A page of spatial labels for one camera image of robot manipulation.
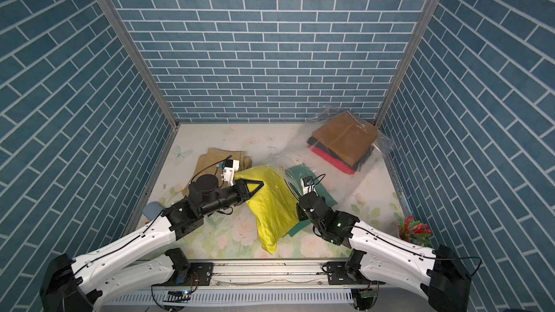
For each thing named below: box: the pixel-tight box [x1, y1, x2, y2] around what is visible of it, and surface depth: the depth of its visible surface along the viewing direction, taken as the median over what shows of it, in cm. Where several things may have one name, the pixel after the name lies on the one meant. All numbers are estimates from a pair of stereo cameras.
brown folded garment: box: [311, 110, 378, 167], surface depth 105 cm
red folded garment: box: [307, 144, 356, 175], surface depth 102 cm
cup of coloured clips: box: [394, 212, 433, 247], surface depth 76 cm
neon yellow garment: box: [234, 164, 299, 255], surface depth 68 cm
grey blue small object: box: [142, 201, 165, 221], surface depth 88 cm
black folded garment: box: [306, 135, 375, 172], surface depth 101 cm
